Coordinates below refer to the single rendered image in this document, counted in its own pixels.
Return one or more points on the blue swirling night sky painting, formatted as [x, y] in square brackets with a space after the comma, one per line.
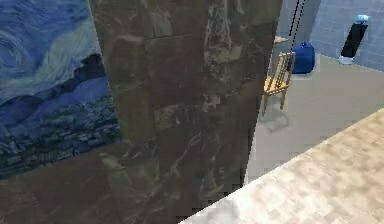
[50, 86]

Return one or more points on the thin black floor lamp pole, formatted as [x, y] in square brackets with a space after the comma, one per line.
[296, 23]

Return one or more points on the blue round bag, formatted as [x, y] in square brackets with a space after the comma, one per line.
[304, 58]

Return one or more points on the black tall cylinder white base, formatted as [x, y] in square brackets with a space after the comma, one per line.
[354, 39]

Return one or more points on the yellow wooden chair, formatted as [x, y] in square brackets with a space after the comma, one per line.
[278, 81]

